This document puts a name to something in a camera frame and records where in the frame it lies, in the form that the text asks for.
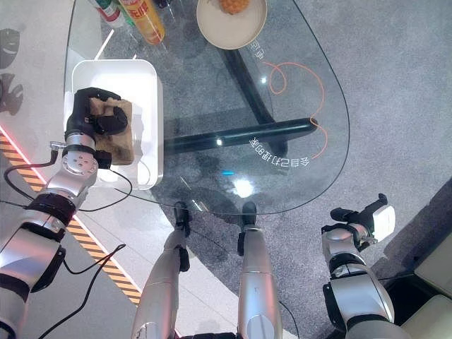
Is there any green and white bottle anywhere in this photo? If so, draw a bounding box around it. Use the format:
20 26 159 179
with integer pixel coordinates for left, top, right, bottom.
92 0 126 29

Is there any silver robot leg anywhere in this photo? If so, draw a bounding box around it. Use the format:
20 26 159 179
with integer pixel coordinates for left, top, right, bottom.
236 201 284 339
131 201 192 339

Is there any brown cloth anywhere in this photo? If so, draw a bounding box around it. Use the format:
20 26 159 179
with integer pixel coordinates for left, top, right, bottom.
88 97 136 166

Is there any beige round plate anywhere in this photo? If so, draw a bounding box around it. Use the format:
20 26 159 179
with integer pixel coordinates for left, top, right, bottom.
196 0 268 50

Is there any yellow chips can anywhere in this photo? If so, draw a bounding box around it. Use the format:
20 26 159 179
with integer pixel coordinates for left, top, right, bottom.
118 0 166 46

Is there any orange food on plate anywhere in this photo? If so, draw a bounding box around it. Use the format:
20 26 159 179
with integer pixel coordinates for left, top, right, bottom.
219 0 251 16

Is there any beige cushioned furniture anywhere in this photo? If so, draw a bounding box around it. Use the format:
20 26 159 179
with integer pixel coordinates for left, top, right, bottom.
400 243 452 339

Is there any black table base frame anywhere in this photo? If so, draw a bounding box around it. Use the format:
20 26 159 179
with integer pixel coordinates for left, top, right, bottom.
164 47 317 155

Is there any silver left robot leg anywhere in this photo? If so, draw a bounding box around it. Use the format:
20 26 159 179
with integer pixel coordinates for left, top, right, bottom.
131 201 192 339

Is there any white rectangular basket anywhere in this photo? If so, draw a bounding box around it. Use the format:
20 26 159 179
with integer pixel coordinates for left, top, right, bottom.
71 59 165 191

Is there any silver right robot leg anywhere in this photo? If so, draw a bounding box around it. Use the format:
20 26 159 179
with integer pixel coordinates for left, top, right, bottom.
236 201 284 339

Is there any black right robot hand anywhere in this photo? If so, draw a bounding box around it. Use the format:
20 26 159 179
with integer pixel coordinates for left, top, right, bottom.
329 193 396 244

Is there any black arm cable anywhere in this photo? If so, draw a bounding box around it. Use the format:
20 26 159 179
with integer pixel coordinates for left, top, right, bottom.
0 141 194 339

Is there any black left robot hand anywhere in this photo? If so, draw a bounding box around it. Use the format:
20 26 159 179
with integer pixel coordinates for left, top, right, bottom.
64 87 129 139

